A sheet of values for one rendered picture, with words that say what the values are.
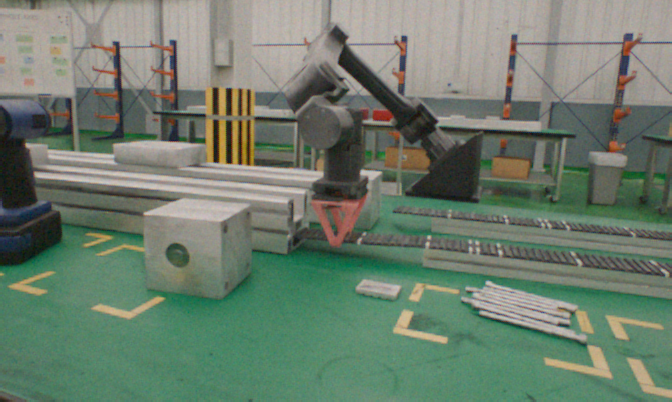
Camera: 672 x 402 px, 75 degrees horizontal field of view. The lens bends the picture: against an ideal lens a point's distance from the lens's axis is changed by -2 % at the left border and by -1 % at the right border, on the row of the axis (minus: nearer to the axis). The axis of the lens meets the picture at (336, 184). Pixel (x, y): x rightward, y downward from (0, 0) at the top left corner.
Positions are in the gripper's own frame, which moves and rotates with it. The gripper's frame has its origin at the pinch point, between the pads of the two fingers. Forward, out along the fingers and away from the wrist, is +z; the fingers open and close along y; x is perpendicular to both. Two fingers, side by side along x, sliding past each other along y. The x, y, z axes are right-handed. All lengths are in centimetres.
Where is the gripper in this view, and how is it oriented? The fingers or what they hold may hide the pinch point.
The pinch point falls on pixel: (340, 236)
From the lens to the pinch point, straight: 69.9
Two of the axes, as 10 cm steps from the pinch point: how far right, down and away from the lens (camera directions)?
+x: 9.6, 0.7, -2.6
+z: -0.3, 9.8, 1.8
